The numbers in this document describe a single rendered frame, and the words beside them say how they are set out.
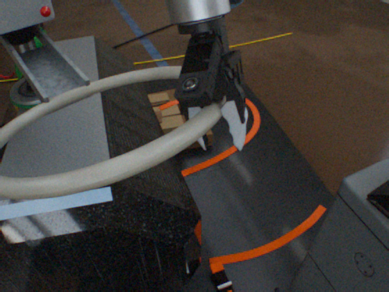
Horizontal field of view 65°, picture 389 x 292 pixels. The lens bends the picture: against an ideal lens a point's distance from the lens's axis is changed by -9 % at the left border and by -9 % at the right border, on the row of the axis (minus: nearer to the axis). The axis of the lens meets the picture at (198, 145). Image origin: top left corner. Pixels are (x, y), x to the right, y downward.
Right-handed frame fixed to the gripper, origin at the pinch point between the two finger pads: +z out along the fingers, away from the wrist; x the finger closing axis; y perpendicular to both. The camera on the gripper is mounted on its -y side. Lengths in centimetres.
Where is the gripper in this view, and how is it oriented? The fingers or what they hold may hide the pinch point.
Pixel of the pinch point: (220, 145)
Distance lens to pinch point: 54.4
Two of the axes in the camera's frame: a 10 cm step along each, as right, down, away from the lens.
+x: -9.1, -0.2, 4.2
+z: 2.0, 8.6, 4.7
